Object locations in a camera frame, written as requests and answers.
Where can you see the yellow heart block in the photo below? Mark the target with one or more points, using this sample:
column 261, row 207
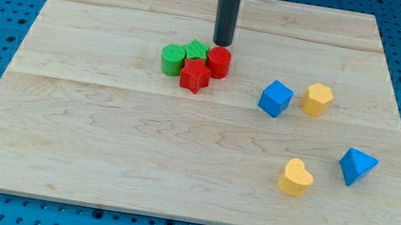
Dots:
column 295, row 179

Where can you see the green cylinder block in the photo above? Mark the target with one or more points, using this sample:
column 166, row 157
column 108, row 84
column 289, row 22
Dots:
column 173, row 57

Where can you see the blue triangle block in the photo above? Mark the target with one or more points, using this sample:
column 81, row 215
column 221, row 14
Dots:
column 355, row 164

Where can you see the wooden board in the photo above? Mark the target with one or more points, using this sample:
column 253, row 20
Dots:
column 88, row 118

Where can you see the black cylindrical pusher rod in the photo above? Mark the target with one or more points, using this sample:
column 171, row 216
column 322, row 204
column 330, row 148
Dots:
column 225, row 22

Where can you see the red cylinder block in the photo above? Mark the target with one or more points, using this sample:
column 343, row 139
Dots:
column 218, row 62

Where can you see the yellow hexagon block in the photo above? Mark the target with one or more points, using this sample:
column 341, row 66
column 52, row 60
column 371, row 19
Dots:
column 317, row 99

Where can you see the red star block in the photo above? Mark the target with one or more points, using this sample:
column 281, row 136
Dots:
column 194, row 75

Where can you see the green star block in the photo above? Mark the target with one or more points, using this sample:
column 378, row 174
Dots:
column 196, row 50

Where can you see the blue cube block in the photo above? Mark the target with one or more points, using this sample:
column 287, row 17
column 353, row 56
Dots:
column 275, row 98

